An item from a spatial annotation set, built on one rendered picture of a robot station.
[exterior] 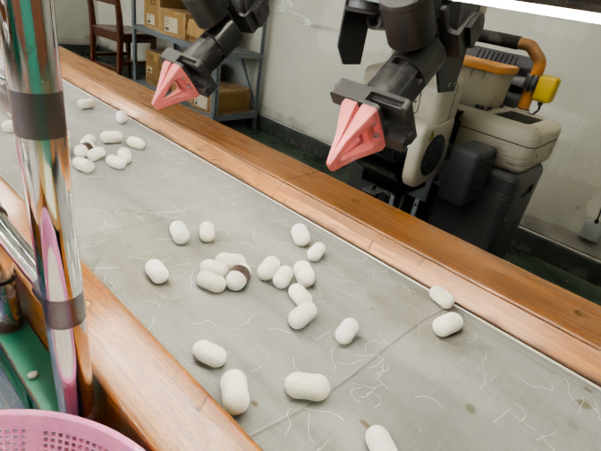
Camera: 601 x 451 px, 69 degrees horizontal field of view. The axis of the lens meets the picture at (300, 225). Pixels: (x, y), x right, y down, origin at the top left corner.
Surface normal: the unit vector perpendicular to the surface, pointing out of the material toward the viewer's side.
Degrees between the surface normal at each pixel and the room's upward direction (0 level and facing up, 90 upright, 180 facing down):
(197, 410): 0
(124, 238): 0
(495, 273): 0
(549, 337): 45
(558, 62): 91
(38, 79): 90
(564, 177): 89
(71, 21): 90
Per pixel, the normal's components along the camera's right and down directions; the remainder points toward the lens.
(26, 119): 0.04, 0.48
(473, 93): -0.69, 0.29
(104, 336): 0.15, -0.87
